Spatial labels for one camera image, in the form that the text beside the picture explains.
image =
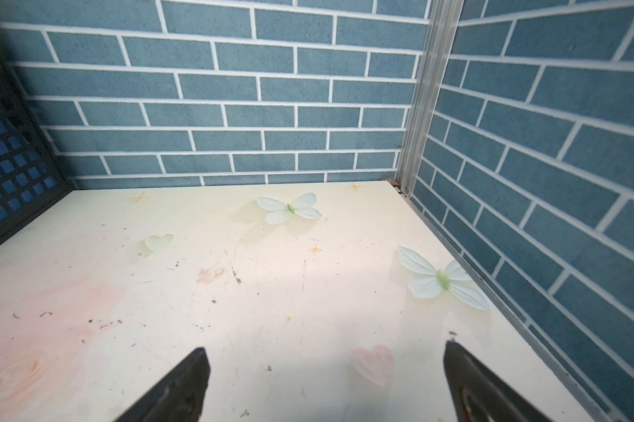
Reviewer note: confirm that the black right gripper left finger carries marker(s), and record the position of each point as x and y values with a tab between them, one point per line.
179	396

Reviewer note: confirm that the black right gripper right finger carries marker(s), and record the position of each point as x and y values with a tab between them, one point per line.
478	394

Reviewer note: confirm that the black mesh file holder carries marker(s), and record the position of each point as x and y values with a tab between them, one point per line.
30	180

